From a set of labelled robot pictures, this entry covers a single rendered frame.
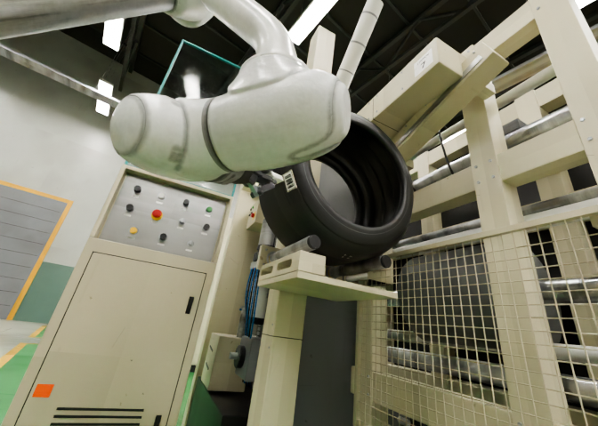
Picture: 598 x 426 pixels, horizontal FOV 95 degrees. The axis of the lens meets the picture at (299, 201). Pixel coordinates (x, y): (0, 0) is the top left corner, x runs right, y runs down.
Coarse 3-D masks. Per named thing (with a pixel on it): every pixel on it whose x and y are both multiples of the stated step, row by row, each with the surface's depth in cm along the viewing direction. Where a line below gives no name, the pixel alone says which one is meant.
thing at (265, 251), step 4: (260, 248) 112; (264, 248) 111; (268, 248) 112; (272, 248) 113; (276, 248) 114; (260, 252) 111; (264, 252) 111; (268, 252) 111; (272, 252) 112; (260, 256) 109; (264, 256) 110; (268, 256) 110; (260, 260) 109; (264, 260) 110; (268, 260) 110; (256, 264) 110; (260, 264) 108; (264, 264) 109; (256, 268) 109; (260, 268) 108; (328, 268) 121; (324, 276) 119; (328, 276) 120
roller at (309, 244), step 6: (300, 240) 88; (306, 240) 83; (312, 240) 82; (318, 240) 83; (288, 246) 95; (294, 246) 90; (300, 246) 86; (306, 246) 83; (312, 246) 82; (318, 246) 82; (276, 252) 105; (282, 252) 98; (288, 252) 94; (294, 252) 91; (270, 258) 109; (276, 258) 104
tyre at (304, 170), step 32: (352, 128) 119; (320, 160) 131; (352, 160) 133; (384, 160) 122; (288, 192) 86; (352, 192) 133; (384, 192) 125; (288, 224) 91; (320, 224) 85; (352, 224) 88; (384, 224) 118
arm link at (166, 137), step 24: (144, 96) 31; (120, 120) 31; (144, 120) 30; (168, 120) 32; (192, 120) 33; (120, 144) 32; (144, 144) 31; (168, 144) 32; (192, 144) 33; (144, 168) 34; (168, 168) 34; (192, 168) 35; (216, 168) 36
